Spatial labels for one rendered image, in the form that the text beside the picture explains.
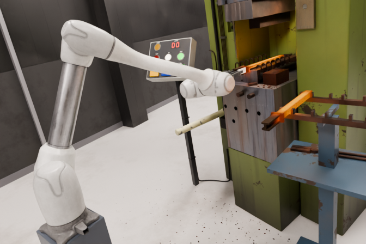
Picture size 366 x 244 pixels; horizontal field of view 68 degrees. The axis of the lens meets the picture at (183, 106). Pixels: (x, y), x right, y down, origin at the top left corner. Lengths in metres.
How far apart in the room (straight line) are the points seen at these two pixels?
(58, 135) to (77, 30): 0.47
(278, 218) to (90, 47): 1.44
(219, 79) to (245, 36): 0.77
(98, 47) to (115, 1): 2.65
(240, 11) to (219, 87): 0.56
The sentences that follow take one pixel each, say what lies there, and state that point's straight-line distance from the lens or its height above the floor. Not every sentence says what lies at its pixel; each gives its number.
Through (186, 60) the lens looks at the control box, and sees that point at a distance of 1.83.
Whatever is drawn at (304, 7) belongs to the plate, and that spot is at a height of 1.28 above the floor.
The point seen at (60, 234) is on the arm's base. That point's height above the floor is 0.62.
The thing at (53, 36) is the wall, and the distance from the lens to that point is 3.49.
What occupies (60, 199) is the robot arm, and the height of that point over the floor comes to 0.77.
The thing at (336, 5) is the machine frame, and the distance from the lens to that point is 1.47.
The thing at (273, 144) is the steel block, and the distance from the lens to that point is 1.59.
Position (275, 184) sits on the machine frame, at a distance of 1.73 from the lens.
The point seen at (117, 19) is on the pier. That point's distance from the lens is 3.70.
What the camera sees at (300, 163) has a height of 0.67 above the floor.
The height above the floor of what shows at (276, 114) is 0.94.
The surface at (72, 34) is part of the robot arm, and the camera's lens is 1.11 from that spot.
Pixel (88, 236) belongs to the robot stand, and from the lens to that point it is 1.26.
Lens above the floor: 1.33
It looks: 18 degrees down
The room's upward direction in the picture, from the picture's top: 9 degrees counter-clockwise
